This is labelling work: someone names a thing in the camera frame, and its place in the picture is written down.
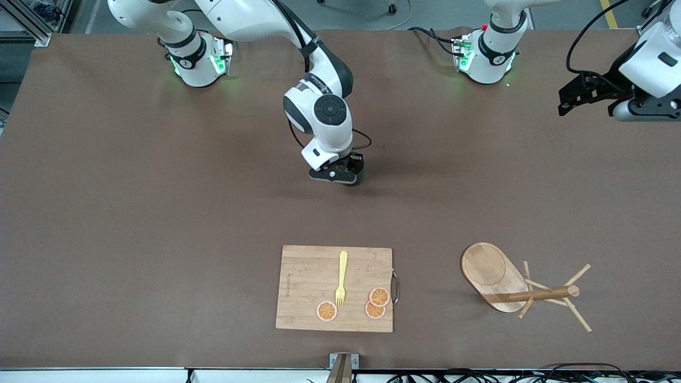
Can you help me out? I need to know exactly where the dark teal cup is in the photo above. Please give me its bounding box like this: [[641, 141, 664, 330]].
[[346, 157, 366, 187]]

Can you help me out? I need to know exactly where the wooden mug tree rack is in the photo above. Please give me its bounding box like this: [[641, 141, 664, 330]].
[[460, 242, 593, 333]]

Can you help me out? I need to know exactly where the yellow floor tape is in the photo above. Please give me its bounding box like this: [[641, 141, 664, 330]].
[[600, 0, 619, 29]]

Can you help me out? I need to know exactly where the yellow plastic fork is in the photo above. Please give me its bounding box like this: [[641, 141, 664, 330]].
[[335, 251, 349, 308]]

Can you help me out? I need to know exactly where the bamboo cutting board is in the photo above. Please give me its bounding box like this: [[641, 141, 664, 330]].
[[276, 245, 400, 334]]

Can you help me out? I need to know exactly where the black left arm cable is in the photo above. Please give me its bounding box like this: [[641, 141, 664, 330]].
[[566, 0, 639, 80]]

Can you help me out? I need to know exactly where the black arm base cable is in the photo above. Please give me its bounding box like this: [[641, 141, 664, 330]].
[[409, 27, 459, 56]]

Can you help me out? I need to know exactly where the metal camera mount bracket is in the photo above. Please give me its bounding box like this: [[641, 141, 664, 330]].
[[326, 353, 360, 383]]

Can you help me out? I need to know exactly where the black cable bundle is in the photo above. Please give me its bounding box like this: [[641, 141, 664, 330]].
[[388, 363, 681, 383]]

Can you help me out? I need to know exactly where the aluminium frame profile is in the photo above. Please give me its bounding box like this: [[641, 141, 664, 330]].
[[0, 0, 72, 47]]

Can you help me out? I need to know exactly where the white table edge rail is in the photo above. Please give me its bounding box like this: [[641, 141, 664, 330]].
[[0, 367, 681, 383]]

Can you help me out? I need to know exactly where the blue cable bundle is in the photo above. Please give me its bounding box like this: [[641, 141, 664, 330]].
[[32, 3, 62, 22]]

